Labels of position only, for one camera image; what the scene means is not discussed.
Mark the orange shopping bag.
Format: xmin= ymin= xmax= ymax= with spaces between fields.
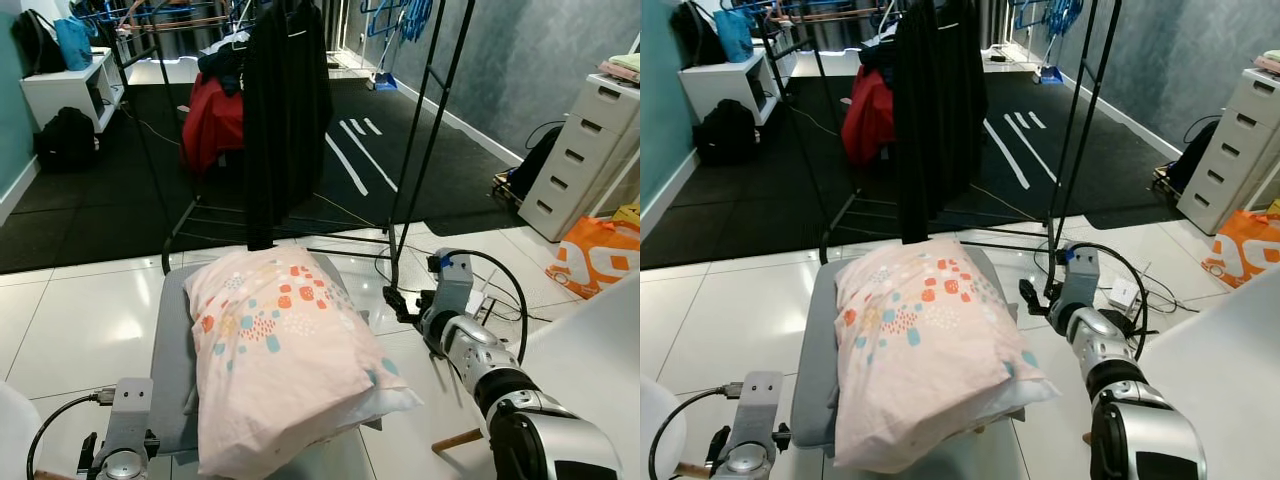
xmin=1202 ymin=205 xmax=1280 ymax=289
xmin=545 ymin=215 xmax=641 ymax=299

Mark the blue broom and dustpan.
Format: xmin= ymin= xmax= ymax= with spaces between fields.
xmin=365 ymin=0 xmax=433 ymax=91
xmin=1010 ymin=0 xmax=1086 ymax=86

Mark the red hanging garment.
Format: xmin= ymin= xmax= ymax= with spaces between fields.
xmin=842 ymin=65 xmax=898 ymax=166
xmin=180 ymin=72 xmax=246 ymax=176

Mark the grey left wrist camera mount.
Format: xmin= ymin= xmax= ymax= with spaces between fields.
xmin=728 ymin=372 xmax=786 ymax=469
xmin=100 ymin=378 xmax=157 ymax=461

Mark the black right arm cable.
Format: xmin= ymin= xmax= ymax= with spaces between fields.
xmin=440 ymin=250 xmax=529 ymax=363
xmin=1065 ymin=242 xmax=1151 ymax=361

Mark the black slumped bag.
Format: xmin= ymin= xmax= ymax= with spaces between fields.
xmin=505 ymin=125 xmax=566 ymax=201
xmin=1165 ymin=120 xmax=1221 ymax=196

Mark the blue bag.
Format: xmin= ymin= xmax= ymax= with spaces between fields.
xmin=712 ymin=8 xmax=756 ymax=63
xmin=55 ymin=15 xmax=96 ymax=71

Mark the pink pillow with coloured dots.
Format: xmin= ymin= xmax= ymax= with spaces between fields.
xmin=185 ymin=247 xmax=423 ymax=479
xmin=833 ymin=238 xmax=1061 ymax=473

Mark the black backpack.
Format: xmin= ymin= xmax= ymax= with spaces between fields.
xmin=693 ymin=99 xmax=758 ymax=166
xmin=35 ymin=107 xmax=99 ymax=173

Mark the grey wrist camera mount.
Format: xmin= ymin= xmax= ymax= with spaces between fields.
xmin=1060 ymin=245 xmax=1101 ymax=311
xmin=100 ymin=378 xmax=157 ymax=461
xmin=728 ymin=372 xmax=786 ymax=469
xmin=428 ymin=250 xmax=477 ymax=321

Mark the white low shelf unit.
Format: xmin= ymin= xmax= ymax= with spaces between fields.
xmin=678 ymin=45 xmax=796 ymax=126
xmin=20 ymin=45 xmax=126 ymax=131

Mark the white drawer cabinet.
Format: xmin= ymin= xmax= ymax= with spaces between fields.
xmin=1177 ymin=68 xmax=1280 ymax=236
xmin=517 ymin=72 xmax=641 ymax=243

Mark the black metal clothes rack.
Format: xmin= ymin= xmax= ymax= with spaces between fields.
xmin=100 ymin=0 xmax=479 ymax=276
xmin=745 ymin=0 xmax=1126 ymax=266

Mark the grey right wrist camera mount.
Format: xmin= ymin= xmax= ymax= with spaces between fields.
xmin=1060 ymin=245 xmax=1101 ymax=311
xmin=428 ymin=250 xmax=477 ymax=321

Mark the black hanging garment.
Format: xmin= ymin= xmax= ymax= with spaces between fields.
xmin=893 ymin=0 xmax=989 ymax=244
xmin=243 ymin=0 xmax=334 ymax=251

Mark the folding drying rack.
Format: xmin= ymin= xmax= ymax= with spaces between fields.
xmin=75 ymin=0 xmax=251 ymax=61
xmin=720 ymin=0 xmax=901 ymax=51

